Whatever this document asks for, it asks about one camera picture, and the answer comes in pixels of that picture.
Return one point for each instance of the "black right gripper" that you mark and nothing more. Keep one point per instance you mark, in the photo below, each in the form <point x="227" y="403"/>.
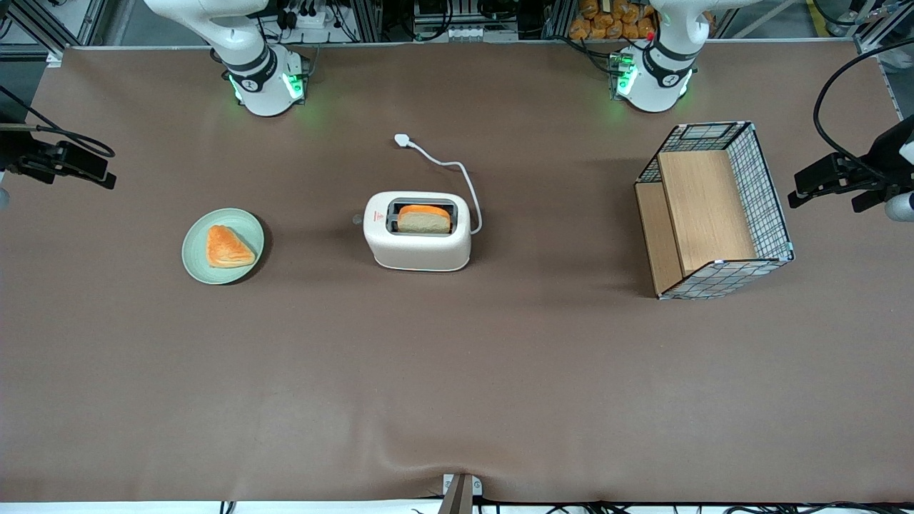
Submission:
<point x="14" y="152"/>

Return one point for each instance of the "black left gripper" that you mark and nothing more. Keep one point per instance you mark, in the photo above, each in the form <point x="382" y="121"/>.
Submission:
<point x="887" y="153"/>

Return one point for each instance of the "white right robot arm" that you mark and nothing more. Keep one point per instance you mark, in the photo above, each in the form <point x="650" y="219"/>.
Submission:
<point x="264" y="86"/>

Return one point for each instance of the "pale green plate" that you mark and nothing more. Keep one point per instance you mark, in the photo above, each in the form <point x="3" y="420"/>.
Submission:
<point x="196" y="260"/>

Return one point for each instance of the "triangular orange toast piece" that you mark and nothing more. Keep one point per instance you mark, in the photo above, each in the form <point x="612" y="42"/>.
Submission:
<point x="227" y="248"/>

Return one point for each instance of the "small green-lit electronics box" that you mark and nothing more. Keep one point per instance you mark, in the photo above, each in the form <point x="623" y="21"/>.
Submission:
<point x="298" y="84"/>
<point x="623" y="75"/>

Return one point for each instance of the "white power strip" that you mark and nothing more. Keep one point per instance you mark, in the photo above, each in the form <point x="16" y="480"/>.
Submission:
<point x="307" y="18"/>
<point x="471" y="33"/>

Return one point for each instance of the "bag of orange bread rolls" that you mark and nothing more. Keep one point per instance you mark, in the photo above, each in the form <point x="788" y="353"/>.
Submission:
<point x="607" y="21"/>

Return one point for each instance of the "bread slice with orange crust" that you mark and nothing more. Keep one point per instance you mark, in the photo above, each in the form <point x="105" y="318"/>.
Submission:
<point x="424" y="220"/>

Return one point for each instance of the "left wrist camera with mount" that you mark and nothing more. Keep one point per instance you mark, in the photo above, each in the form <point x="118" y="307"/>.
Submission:
<point x="900" y="207"/>

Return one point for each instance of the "aluminium frame post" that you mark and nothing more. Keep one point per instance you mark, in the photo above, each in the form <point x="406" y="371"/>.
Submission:
<point x="43" y="25"/>
<point x="557" y="18"/>
<point x="878" y="28"/>
<point x="368" y="18"/>

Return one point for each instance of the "metal table clamp bracket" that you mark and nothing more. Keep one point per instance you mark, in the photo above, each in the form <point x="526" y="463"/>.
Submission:
<point x="460" y="492"/>

